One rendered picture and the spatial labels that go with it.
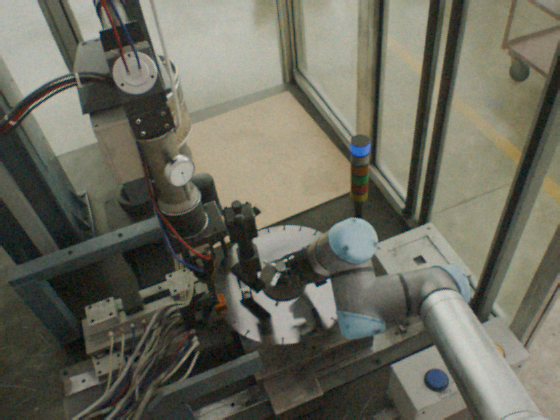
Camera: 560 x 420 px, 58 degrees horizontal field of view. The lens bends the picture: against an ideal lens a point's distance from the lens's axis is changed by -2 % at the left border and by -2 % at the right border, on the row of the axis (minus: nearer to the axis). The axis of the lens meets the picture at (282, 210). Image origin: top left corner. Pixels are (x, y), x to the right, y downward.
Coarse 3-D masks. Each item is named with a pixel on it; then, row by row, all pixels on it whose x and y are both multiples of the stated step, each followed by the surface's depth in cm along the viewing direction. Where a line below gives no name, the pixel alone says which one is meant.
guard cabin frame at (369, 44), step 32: (64, 0) 158; (288, 0) 185; (64, 32) 165; (288, 32) 195; (448, 32) 103; (288, 64) 204; (448, 64) 107; (416, 128) 129; (416, 160) 136; (384, 192) 161; (544, 256) 97; (544, 288) 100; (544, 320) 111
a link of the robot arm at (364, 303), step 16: (336, 272) 85; (352, 272) 84; (368, 272) 84; (336, 288) 85; (352, 288) 83; (368, 288) 83; (384, 288) 83; (400, 288) 83; (336, 304) 85; (352, 304) 83; (368, 304) 82; (384, 304) 82; (400, 304) 82; (352, 320) 82; (368, 320) 82; (384, 320) 84; (352, 336) 82
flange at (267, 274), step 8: (264, 272) 121; (272, 272) 120; (264, 280) 119; (280, 280) 117; (264, 288) 118; (272, 288) 118; (280, 288) 117; (288, 288) 117; (304, 288) 118; (272, 296) 117; (280, 296) 116; (288, 296) 116
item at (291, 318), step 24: (264, 240) 129; (288, 240) 128; (312, 240) 127; (216, 288) 120; (312, 288) 118; (240, 312) 115; (264, 312) 115; (288, 312) 114; (312, 312) 114; (288, 336) 110; (312, 336) 110
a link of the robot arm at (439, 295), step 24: (456, 264) 86; (408, 288) 83; (432, 288) 81; (456, 288) 82; (408, 312) 83; (432, 312) 78; (456, 312) 75; (432, 336) 76; (456, 336) 71; (480, 336) 70; (456, 360) 69; (480, 360) 66; (504, 360) 67; (456, 384) 68; (480, 384) 64; (504, 384) 62; (480, 408) 62; (504, 408) 59; (528, 408) 59
